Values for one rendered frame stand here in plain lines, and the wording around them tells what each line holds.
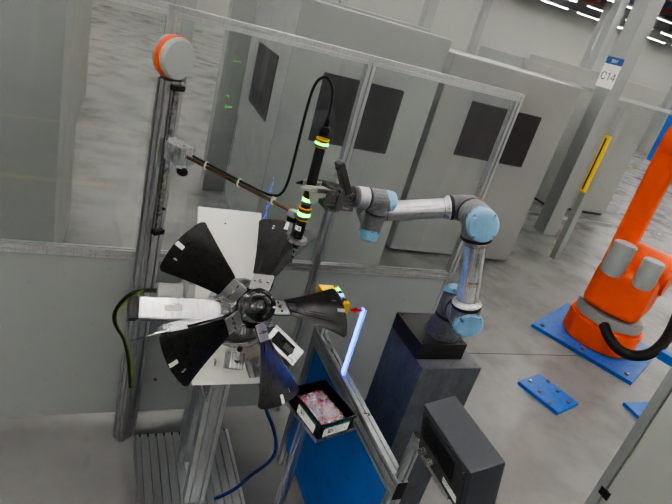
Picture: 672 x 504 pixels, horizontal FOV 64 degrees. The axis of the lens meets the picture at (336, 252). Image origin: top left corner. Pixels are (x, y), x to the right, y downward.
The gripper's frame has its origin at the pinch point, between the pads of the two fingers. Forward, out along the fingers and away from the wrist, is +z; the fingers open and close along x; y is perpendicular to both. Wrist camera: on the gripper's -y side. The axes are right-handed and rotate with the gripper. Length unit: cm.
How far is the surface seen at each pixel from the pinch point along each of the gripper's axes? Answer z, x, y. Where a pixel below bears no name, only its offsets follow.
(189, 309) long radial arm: 27, 7, 55
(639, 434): -181, -39, 88
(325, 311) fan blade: -20, -3, 48
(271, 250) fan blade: 0.1, 13.9, 32.1
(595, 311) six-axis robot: -359, 135, 129
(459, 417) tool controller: -39, -65, 42
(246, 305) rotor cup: 11.4, -5.5, 44.1
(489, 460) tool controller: -38, -81, 42
